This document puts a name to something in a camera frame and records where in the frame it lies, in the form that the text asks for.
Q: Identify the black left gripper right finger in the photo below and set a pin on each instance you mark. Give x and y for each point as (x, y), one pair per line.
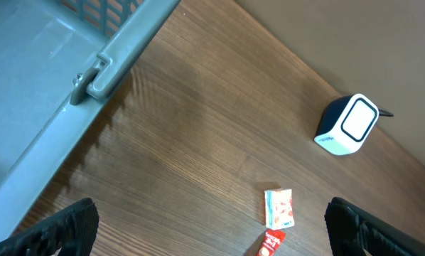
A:
(353, 231)

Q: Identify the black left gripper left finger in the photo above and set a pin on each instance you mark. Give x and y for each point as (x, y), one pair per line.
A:
(71, 231)

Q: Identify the red small box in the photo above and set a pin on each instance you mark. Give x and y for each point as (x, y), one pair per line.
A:
(279, 213)

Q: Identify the red drink mix sachet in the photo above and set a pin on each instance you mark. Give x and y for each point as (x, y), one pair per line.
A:
(272, 241)

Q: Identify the white barcode scanner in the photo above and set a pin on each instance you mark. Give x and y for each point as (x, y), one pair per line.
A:
(345, 124)

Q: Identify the grey plastic mesh basket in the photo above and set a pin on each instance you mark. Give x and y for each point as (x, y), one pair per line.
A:
(59, 63)

